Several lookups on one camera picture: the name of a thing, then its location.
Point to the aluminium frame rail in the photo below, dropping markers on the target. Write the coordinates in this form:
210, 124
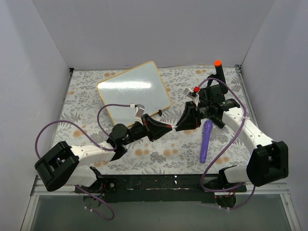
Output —
39, 188

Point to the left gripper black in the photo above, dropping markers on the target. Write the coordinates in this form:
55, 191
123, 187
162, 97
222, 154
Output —
147, 127

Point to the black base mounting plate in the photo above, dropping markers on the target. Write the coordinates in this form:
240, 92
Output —
151, 188

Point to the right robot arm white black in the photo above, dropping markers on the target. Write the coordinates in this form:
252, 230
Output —
268, 158

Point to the floral table mat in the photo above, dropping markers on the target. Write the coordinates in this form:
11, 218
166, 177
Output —
85, 122

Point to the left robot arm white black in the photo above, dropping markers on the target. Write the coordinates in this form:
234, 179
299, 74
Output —
63, 164

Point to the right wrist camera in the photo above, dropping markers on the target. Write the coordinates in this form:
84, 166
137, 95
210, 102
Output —
193, 95

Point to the black microphone stand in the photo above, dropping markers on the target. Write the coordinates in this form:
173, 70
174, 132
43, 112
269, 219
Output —
211, 78

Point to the purple toy microphone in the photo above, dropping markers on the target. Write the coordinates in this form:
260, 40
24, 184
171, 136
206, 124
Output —
207, 128

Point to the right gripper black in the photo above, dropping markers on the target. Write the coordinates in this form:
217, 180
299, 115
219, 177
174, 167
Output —
196, 115

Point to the yellow framed whiteboard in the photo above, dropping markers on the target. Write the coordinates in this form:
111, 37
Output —
139, 85

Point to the red white marker pen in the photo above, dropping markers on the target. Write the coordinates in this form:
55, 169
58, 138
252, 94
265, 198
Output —
172, 127

